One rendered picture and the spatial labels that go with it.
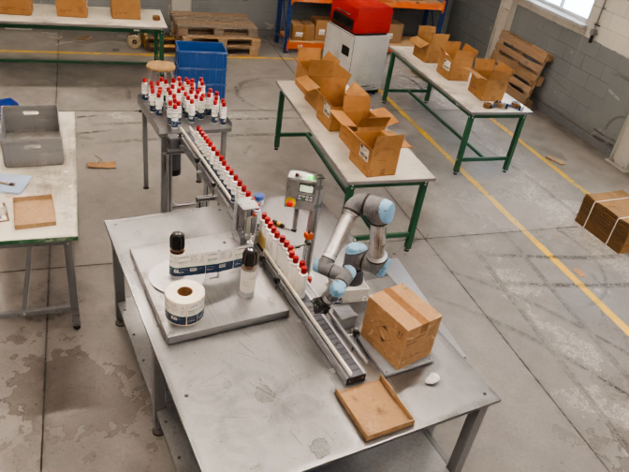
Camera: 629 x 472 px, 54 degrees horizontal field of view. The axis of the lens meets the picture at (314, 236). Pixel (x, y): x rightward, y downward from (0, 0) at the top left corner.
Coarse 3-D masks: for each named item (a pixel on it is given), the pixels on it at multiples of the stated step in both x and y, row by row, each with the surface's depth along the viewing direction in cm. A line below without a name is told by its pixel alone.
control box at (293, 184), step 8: (288, 176) 335; (304, 176) 337; (312, 176) 338; (288, 184) 336; (296, 184) 335; (288, 192) 339; (296, 192) 338; (296, 200) 341; (296, 208) 343; (304, 208) 343; (312, 208) 342
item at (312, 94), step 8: (336, 64) 614; (336, 72) 612; (344, 72) 600; (304, 80) 601; (312, 80) 601; (320, 80) 618; (304, 88) 587; (312, 88) 585; (304, 96) 621; (312, 96) 605; (312, 104) 608
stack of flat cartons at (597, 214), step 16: (608, 192) 643; (624, 192) 647; (592, 208) 625; (608, 208) 611; (624, 208) 617; (592, 224) 628; (608, 224) 610; (624, 224) 593; (608, 240) 612; (624, 240) 594
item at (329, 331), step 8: (232, 208) 413; (288, 288) 349; (312, 304) 340; (304, 312) 334; (312, 312) 335; (320, 320) 330; (328, 328) 326; (328, 336) 320; (336, 336) 321; (336, 344) 317; (344, 352) 312; (344, 360) 308; (352, 360) 309; (352, 368) 304; (352, 376) 299
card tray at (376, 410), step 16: (368, 384) 302; (384, 384) 303; (352, 400) 293; (368, 400) 294; (384, 400) 295; (400, 400) 292; (352, 416) 282; (368, 416) 286; (384, 416) 287; (400, 416) 288; (368, 432) 278; (384, 432) 277
